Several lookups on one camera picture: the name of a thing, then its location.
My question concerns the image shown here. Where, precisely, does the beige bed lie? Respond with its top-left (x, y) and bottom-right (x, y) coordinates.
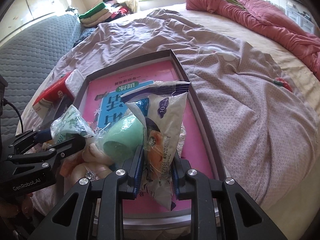
top-left (15, 2), bottom-right (320, 213)

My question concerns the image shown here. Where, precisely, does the red and white tissue box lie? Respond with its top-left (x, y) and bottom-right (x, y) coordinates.
top-left (32, 70), bottom-right (85, 120)

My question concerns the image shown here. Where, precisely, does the plush bear in pink dress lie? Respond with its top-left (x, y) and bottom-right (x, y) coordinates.
top-left (60, 142), bottom-right (118, 180)

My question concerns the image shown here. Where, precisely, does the pink quilt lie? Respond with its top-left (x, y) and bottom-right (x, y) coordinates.
top-left (184, 0), bottom-right (320, 72)

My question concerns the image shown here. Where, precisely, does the dark blue box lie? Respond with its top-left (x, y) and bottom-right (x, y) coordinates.
top-left (40, 96), bottom-right (75, 130)

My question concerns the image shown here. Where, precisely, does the person's left hand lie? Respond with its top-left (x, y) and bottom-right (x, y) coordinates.
top-left (0, 194), bottom-right (34, 222)

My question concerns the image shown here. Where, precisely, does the cluttered white dresser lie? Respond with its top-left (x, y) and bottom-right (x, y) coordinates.
top-left (285, 1), bottom-right (315, 33)

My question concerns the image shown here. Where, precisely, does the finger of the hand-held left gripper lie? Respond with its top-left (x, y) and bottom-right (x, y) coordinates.
top-left (10, 129), bottom-right (54, 153)
top-left (7, 135), bottom-right (87, 173)

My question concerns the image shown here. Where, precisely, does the pile of folded clothes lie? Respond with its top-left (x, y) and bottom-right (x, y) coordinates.
top-left (79, 0), bottom-right (133, 28)

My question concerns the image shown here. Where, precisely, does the white blue-topped snack bag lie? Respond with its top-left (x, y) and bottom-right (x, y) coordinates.
top-left (121, 80), bottom-right (192, 212)

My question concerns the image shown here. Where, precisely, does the grey quilted headboard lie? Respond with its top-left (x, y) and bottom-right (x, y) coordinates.
top-left (0, 14), bottom-right (83, 135)

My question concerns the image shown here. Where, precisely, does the dark patterned cloth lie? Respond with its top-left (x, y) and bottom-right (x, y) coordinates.
top-left (74, 27), bottom-right (97, 48)

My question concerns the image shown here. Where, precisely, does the black cable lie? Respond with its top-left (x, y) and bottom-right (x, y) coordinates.
top-left (4, 99), bottom-right (25, 133)

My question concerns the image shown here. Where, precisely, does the pink book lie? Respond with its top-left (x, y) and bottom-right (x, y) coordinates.
top-left (80, 60), bottom-right (215, 214)

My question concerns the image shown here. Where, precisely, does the green white tissue pack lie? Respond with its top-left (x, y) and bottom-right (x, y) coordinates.
top-left (50, 105), bottom-right (95, 145)

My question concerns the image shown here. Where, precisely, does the tree print wall panel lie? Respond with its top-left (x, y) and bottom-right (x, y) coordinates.
top-left (0, 0), bottom-right (60, 43)

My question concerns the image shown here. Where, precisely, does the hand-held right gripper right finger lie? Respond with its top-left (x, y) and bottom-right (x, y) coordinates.
top-left (171, 150), bottom-right (288, 240)

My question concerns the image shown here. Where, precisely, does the shallow brown cardboard box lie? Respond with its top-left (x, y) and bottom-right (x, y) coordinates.
top-left (72, 49), bottom-right (227, 228)

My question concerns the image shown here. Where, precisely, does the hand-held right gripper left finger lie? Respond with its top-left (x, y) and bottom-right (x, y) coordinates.
top-left (27, 145), bottom-right (145, 240)

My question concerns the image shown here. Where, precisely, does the green cloth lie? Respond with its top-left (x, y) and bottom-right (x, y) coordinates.
top-left (220, 0), bottom-right (247, 8)

